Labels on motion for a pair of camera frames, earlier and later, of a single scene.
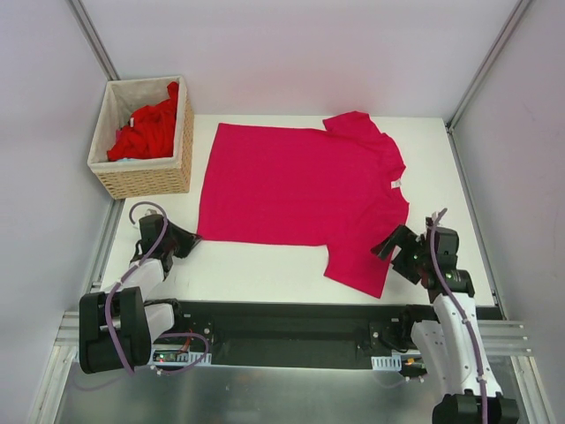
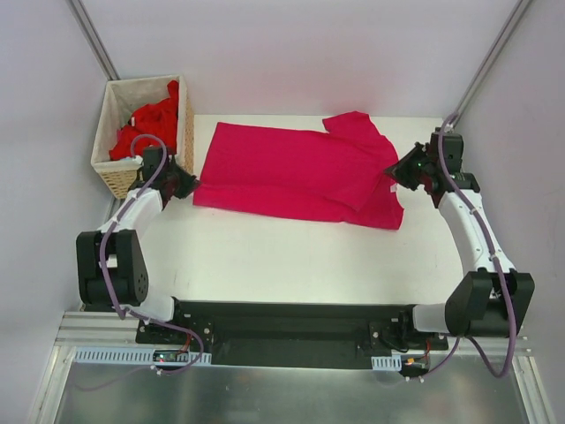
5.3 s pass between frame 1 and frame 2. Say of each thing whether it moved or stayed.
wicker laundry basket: stayed
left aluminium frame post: stayed
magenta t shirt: moved
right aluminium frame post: stayed
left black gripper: moved
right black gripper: moved
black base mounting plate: stayed
